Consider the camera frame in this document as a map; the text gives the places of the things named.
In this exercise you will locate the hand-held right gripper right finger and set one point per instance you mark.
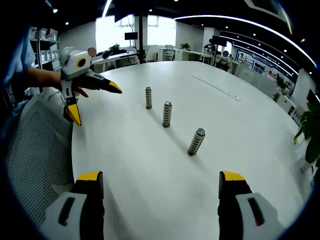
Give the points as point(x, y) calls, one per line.
point(232, 197)

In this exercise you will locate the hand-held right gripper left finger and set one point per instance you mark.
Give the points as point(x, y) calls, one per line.
point(85, 200)

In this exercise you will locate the metal pin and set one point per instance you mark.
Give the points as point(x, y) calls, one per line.
point(200, 131)
point(167, 102)
point(148, 88)

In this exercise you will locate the large green potted plant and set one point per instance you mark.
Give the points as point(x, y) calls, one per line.
point(310, 130)

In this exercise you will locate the black pillar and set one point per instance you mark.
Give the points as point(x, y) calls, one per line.
point(142, 37)

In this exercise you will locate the metal storage shelf with boxes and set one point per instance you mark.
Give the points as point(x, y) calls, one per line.
point(47, 52)

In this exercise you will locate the person's left forearm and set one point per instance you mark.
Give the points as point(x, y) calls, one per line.
point(42, 78)

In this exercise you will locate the silver coil spring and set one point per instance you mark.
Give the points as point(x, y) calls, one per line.
point(196, 142)
point(148, 98)
point(167, 115)

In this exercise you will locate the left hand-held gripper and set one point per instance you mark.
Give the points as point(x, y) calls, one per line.
point(72, 65)

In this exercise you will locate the black monitor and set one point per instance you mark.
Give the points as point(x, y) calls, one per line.
point(131, 36)

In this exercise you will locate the grey office chair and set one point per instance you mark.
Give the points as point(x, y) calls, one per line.
point(169, 52)

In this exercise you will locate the small green plant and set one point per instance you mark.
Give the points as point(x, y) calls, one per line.
point(185, 46)
point(115, 47)

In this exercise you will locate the long white office desk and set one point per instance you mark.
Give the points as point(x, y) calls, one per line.
point(186, 53)

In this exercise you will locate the white mesh office chair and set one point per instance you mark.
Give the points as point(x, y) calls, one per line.
point(37, 155)

